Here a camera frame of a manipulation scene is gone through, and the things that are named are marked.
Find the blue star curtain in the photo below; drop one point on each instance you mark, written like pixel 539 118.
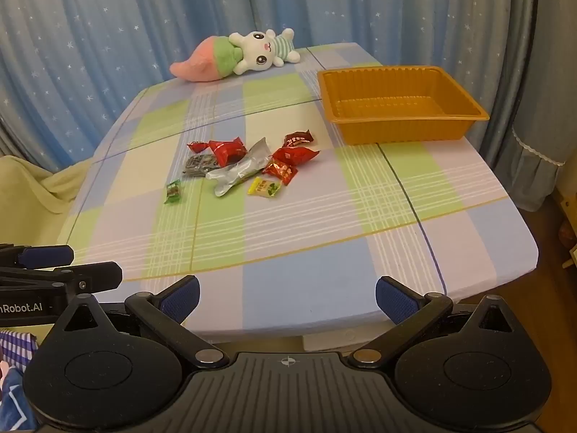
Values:
pixel 135 22

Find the large red snack packet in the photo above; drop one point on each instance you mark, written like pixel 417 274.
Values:
pixel 227 149

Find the green candy packet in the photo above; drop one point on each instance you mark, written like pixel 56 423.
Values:
pixel 172 191

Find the rabbit carrot plush toy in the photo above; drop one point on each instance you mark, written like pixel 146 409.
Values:
pixel 225 56

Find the plaid tablecloth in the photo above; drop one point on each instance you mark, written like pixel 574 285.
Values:
pixel 293 234

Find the orange plastic tray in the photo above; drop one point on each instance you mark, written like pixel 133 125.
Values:
pixel 387 108

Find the red packet with yellow print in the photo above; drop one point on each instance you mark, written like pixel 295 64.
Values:
pixel 297 138

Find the blue checkered cloth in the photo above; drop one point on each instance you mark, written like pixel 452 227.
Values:
pixel 16 347

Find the yellow candy packet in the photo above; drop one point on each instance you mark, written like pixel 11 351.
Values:
pixel 265 187

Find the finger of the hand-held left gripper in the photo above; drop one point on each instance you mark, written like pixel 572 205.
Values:
pixel 45 257
pixel 101 276

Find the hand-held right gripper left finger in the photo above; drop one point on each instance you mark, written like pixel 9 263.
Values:
pixel 182 298

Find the silver snack packet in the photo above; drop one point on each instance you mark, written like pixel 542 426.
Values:
pixel 239 169

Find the yellow-green cloth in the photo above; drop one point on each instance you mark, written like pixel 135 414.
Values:
pixel 27 198

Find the wooden furniture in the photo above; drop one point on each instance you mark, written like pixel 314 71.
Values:
pixel 569 234

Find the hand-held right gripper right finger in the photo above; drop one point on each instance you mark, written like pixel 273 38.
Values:
pixel 396 300

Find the grey curtain with lace trim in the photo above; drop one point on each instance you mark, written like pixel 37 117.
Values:
pixel 545 99

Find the dark snack packet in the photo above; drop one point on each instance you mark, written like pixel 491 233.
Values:
pixel 198 165

